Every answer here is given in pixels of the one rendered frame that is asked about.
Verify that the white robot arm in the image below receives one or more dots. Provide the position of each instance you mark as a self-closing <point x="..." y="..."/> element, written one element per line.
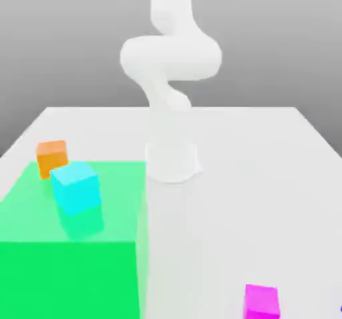
<point x="171" y="57"/>

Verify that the small orange cube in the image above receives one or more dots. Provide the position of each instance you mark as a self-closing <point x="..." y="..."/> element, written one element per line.
<point x="51" y="158"/>

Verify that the small magenta cube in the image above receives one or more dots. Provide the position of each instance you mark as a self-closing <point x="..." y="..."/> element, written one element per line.
<point x="261" y="301"/>

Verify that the small cyan cube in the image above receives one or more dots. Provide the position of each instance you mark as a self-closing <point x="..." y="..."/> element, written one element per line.
<point x="76" y="190"/>

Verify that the large green box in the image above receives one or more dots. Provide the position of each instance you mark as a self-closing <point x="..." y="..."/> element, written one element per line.
<point x="66" y="279"/>

